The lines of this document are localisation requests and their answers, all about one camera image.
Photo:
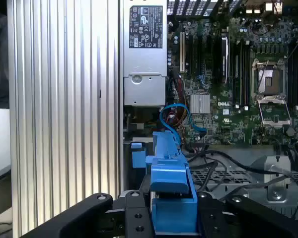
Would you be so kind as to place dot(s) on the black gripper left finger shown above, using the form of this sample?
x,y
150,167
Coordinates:
x,y
136,218

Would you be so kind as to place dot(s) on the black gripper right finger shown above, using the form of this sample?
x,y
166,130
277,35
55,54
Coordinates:
x,y
211,218

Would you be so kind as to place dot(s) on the hard disk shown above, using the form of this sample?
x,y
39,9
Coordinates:
x,y
169,173

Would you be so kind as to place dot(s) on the metal disk bay cage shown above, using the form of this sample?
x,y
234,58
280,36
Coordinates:
x,y
273,168

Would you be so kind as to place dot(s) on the black RAM slot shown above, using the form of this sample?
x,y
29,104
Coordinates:
x,y
246,74
293,74
236,74

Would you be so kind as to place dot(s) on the white expansion slot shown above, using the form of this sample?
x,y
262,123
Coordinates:
x,y
182,52

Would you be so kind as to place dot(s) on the black open PC case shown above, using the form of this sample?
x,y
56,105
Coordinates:
x,y
238,153

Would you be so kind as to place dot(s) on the green motherboard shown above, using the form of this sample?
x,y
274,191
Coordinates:
x,y
213,124

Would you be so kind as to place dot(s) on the silver chipset heatsink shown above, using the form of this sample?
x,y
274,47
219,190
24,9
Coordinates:
x,y
200,104

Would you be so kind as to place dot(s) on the metal socket cover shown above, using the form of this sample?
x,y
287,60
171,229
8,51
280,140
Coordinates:
x,y
261,111

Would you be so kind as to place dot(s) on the silver power supply unit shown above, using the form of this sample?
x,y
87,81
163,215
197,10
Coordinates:
x,y
144,74

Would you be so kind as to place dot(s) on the CPU socket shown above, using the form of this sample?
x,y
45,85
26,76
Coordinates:
x,y
272,79

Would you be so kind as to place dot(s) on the thin metal locking lever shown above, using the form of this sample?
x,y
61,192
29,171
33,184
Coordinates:
x,y
263,74

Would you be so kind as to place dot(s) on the person in dark clothes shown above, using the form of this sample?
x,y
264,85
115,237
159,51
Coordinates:
x,y
0,62

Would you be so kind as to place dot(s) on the blue plastic bay bracket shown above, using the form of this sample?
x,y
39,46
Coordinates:
x,y
138,156

